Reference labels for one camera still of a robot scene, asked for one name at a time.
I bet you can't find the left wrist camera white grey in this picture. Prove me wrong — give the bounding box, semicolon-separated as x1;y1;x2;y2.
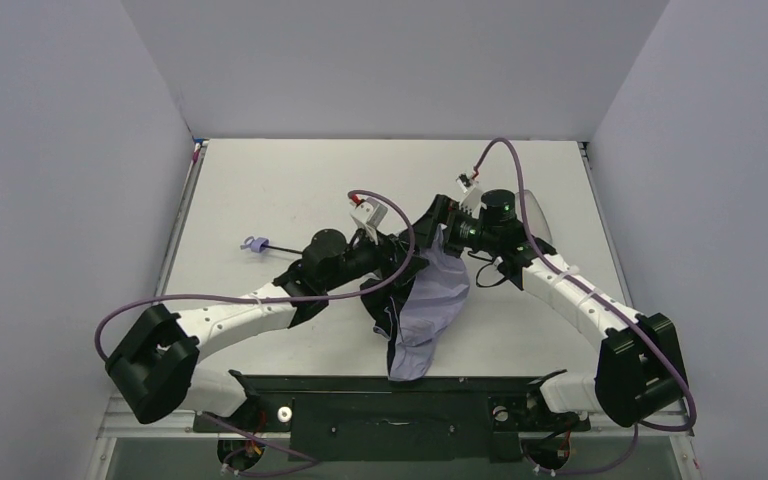
349;194;388;245

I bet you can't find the lilac black umbrella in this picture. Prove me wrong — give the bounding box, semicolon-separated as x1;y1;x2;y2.
239;223;473;384

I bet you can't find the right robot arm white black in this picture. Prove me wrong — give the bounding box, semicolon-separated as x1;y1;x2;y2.
413;189;689;427

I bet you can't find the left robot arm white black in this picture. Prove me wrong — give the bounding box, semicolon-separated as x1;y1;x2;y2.
104;229;429;424

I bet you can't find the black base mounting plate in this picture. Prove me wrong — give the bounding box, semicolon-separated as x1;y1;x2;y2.
225;375;590;463

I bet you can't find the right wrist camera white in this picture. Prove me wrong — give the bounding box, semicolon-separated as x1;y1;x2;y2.
456;171;484;214

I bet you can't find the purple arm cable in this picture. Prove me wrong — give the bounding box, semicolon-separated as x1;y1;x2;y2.
95;190;418;477
473;137;698;477

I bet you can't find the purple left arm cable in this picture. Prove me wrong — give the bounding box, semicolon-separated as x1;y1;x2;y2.
95;190;418;477

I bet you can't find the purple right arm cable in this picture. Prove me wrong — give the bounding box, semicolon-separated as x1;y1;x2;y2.
473;137;698;477

